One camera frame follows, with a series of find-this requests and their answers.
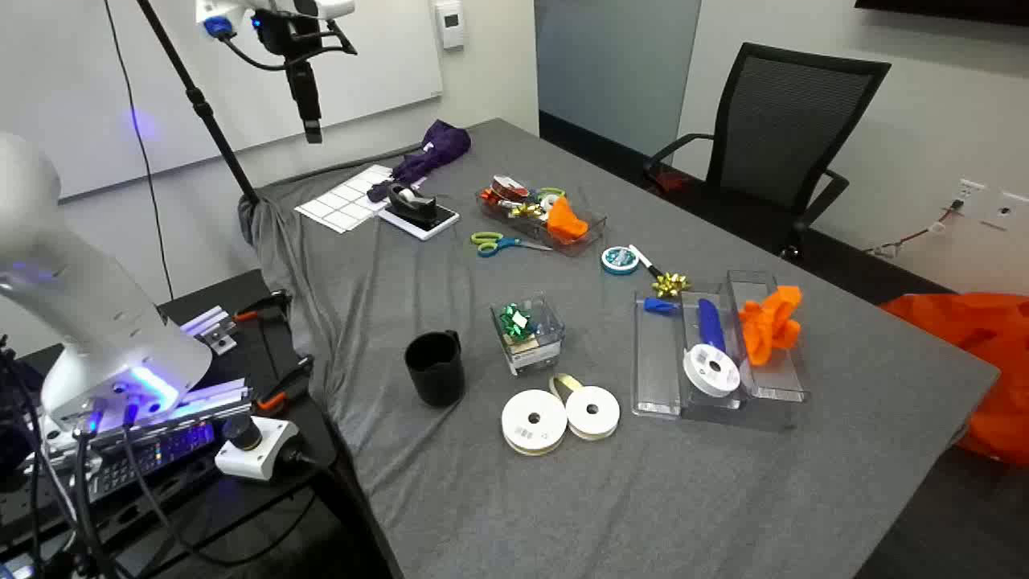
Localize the black tape dispenser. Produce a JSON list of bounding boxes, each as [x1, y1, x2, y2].
[[388, 182, 440, 228]]

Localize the wall television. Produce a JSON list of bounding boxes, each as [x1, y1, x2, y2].
[[856, 0, 1029, 29]]

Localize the light blue tape ring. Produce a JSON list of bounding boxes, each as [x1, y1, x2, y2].
[[598, 241, 642, 276]]

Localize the green-handled scissors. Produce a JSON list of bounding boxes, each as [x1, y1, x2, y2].
[[468, 231, 551, 258]]

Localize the grey table cloth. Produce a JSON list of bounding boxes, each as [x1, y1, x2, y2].
[[254, 123, 994, 579]]

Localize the blue ribbon piece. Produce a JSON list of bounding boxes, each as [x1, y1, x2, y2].
[[698, 300, 728, 349]]

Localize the white ribbon roll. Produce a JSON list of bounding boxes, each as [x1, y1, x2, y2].
[[502, 388, 565, 458], [551, 374, 622, 439]]

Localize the black mug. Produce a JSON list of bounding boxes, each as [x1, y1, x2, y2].
[[404, 330, 467, 409]]

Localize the black camera on stand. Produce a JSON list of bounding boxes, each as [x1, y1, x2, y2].
[[193, 0, 357, 144]]

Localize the gold bow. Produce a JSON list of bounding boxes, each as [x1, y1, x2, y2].
[[652, 274, 689, 300]]

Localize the small clear plastic container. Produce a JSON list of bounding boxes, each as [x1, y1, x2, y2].
[[488, 296, 563, 377]]

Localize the white label sheet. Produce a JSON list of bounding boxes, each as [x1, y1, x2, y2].
[[297, 163, 388, 234]]

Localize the clear tray of craft items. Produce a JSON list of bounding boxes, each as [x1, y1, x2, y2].
[[475, 178, 601, 250]]

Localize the black mesh office chair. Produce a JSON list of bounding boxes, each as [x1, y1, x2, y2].
[[642, 42, 892, 263]]

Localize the orange ribbon bundle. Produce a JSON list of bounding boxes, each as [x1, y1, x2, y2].
[[738, 287, 804, 367]]

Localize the clear compartment organizer tray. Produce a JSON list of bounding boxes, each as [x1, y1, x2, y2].
[[630, 271, 806, 430]]

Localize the black camera tripod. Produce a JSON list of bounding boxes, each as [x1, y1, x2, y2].
[[134, 0, 261, 206]]

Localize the white ribbon spool in tray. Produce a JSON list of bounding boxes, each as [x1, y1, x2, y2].
[[682, 344, 743, 400]]

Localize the white ribbon roll right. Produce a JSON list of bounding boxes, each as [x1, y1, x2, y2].
[[551, 374, 622, 439]]

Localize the purple folded umbrella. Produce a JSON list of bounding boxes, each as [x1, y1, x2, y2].
[[370, 120, 468, 204]]

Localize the orange bag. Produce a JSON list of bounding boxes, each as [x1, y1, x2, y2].
[[883, 292, 1029, 466]]

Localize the white ribbon roll left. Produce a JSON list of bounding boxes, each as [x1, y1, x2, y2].
[[502, 388, 565, 458]]

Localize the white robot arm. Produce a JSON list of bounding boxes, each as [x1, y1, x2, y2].
[[0, 133, 212, 434]]

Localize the green shiny bow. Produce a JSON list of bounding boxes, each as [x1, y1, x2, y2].
[[502, 305, 533, 344]]

